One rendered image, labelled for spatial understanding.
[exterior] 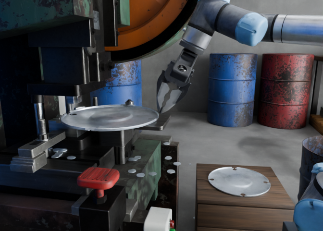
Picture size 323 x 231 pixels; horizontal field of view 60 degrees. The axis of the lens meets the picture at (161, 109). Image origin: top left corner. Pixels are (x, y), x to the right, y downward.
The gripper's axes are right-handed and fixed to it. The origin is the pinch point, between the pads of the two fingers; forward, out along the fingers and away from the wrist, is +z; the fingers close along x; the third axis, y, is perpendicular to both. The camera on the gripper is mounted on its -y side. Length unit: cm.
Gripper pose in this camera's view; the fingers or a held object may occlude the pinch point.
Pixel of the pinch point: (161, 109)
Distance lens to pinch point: 81.2
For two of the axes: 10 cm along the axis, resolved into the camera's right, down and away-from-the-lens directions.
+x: -8.9, -4.5, 0.5
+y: 1.6, -2.3, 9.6
